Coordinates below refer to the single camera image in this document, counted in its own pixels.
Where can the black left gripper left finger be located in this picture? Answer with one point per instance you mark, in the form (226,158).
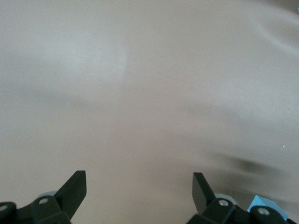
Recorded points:
(72,191)

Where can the brown table cloth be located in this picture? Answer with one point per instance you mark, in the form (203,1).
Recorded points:
(149,93)

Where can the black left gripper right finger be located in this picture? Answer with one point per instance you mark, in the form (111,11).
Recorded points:
(203,196)

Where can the light blue block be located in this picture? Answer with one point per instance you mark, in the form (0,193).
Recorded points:
(259,201)

